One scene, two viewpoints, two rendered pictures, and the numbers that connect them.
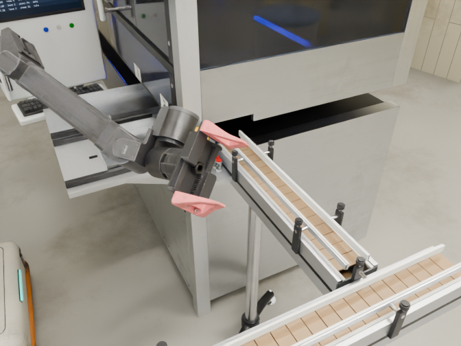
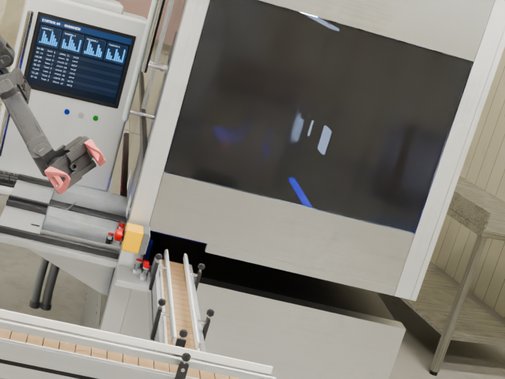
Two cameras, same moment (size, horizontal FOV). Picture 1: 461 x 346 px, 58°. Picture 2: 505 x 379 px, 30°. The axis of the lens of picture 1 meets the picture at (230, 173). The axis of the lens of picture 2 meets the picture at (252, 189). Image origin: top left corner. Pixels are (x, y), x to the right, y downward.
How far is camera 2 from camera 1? 1.74 m
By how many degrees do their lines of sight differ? 26
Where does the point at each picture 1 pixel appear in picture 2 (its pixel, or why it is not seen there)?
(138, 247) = not seen: outside the picture
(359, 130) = (342, 334)
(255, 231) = not seen: hidden behind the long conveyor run
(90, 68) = (94, 172)
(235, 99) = (192, 217)
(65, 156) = (10, 214)
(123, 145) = (42, 147)
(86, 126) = (28, 135)
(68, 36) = (86, 128)
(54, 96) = (21, 114)
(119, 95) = (102, 201)
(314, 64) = (291, 221)
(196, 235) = not seen: hidden behind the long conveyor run
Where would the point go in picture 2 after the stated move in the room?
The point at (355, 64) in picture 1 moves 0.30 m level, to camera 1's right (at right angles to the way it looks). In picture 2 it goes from (343, 243) to (430, 276)
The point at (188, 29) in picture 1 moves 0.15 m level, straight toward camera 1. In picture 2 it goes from (164, 129) to (148, 134)
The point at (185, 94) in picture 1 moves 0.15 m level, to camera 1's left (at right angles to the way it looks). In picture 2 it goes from (141, 188) to (100, 172)
